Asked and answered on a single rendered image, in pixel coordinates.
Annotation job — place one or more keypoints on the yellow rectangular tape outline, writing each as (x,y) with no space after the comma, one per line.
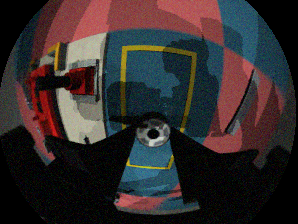
(123,85)

